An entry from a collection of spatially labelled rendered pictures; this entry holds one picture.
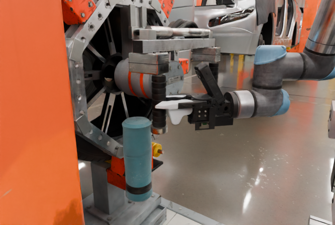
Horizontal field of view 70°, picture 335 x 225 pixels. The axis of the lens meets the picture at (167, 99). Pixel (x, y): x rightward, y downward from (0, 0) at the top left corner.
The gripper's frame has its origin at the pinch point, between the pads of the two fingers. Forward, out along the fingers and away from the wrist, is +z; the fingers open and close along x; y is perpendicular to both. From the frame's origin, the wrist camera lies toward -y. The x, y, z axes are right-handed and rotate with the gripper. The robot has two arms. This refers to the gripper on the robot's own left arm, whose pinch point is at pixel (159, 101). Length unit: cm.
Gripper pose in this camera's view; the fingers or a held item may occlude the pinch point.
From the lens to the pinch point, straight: 60.8
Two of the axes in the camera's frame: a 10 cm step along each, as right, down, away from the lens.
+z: -9.8, 0.5, -1.9
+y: 0.0, 9.7, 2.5
